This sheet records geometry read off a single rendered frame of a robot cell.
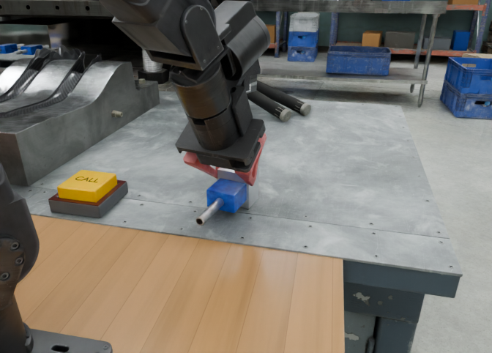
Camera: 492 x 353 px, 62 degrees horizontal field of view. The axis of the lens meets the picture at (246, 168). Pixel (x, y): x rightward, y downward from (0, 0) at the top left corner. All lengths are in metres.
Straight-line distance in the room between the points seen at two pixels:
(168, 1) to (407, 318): 0.50
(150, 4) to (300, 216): 0.35
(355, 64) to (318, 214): 3.71
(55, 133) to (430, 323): 1.37
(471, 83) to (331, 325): 3.67
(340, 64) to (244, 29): 3.79
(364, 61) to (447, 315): 2.96
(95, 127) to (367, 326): 0.61
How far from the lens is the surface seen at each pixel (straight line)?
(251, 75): 0.54
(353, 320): 0.66
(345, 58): 4.24
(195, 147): 0.51
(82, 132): 0.84
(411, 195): 0.68
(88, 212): 0.61
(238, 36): 0.47
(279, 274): 0.48
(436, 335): 1.64
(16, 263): 0.35
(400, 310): 0.63
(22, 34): 1.71
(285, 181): 0.67
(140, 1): 0.37
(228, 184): 0.57
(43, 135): 0.75
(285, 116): 0.95
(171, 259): 0.51
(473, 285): 1.92
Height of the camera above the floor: 1.10
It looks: 25 degrees down
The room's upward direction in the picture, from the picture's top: straight up
